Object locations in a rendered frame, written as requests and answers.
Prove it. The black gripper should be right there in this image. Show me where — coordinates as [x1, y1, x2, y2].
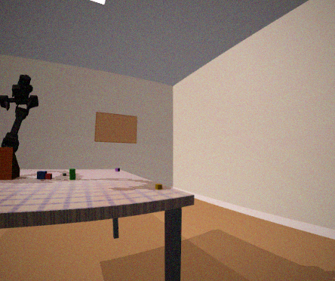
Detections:
[0, 93, 38, 111]

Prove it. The blue block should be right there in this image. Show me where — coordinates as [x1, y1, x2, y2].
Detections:
[36, 171, 47, 180]

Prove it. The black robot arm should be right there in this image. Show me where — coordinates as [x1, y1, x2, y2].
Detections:
[2, 74, 33, 152]

